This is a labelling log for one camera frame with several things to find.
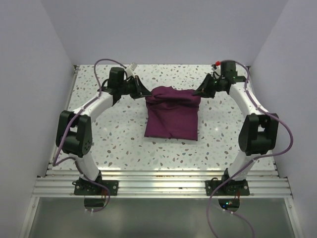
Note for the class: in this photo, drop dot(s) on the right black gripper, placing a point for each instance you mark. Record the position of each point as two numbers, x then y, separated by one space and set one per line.
207 92

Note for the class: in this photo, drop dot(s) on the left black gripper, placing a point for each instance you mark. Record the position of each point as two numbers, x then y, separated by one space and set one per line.
139 89

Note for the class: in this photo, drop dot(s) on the purple cloth mat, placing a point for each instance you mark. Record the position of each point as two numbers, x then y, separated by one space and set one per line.
172 114

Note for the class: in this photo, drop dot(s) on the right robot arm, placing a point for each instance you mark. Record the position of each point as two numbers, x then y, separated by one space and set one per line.
257 135

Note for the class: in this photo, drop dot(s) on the aluminium rail frame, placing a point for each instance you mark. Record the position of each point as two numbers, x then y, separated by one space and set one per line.
162 168

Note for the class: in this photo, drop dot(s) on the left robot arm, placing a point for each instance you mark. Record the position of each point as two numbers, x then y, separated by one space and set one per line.
74 133

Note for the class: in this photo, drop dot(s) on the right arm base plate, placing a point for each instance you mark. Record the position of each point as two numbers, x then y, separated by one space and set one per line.
231 188

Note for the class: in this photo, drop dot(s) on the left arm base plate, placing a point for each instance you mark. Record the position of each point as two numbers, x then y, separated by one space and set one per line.
109 187

